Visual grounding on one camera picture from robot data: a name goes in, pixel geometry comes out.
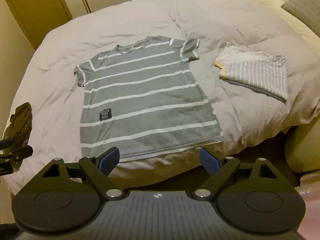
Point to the white duvet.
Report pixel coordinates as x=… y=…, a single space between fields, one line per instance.
x=246 y=117

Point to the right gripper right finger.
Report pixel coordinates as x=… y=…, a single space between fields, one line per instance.
x=221 y=173

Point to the cream mattress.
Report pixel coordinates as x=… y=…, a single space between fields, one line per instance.
x=302 y=150

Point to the door with handle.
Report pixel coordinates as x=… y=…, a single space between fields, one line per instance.
x=37 y=18

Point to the grey striped storage bag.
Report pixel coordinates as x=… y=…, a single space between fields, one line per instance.
x=258 y=71

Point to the grey white striped t-shirt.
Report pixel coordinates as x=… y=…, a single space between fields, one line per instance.
x=144 y=100

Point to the grey striped pillow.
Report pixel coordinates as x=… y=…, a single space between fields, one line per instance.
x=306 y=11

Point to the dark brown garment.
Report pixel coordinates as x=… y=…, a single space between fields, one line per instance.
x=20 y=127

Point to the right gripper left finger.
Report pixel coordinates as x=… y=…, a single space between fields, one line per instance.
x=96 y=171

